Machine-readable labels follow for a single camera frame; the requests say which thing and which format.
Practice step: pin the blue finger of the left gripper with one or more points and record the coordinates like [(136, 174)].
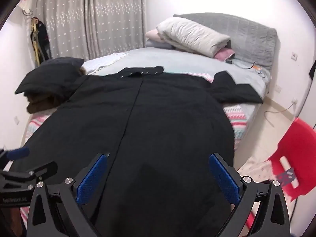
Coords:
[(19, 153)]

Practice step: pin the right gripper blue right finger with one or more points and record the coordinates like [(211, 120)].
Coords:
[(272, 217)]

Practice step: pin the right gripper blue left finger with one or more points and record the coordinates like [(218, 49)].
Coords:
[(65, 209)]

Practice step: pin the large black coat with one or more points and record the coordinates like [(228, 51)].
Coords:
[(138, 138)]

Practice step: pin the hanging dark clothes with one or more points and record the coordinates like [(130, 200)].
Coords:
[(40, 41)]

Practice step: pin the folded brown garment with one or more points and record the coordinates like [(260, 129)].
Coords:
[(41, 102)]

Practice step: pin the patterned pink green blanket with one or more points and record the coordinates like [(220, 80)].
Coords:
[(237, 119)]

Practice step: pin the red plastic chair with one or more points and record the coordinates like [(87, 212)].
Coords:
[(293, 165)]

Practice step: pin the folded black quilted jacket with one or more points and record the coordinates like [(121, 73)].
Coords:
[(54, 76)]

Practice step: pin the pink pillow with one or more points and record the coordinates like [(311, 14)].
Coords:
[(224, 54)]

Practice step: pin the light grey bed sheet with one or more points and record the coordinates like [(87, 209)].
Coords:
[(169, 88)]

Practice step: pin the grey padded headboard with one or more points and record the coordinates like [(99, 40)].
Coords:
[(251, 41)]

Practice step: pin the grey dotted curtain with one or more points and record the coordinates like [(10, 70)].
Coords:
[(90, 29)]

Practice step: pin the pink folded cloth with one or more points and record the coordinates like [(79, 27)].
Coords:
[(154, 36)]

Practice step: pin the folded cream duvet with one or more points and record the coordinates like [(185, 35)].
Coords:
[(191, 36)]

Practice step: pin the wall power socket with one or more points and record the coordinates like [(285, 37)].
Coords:
[(294, 56)]

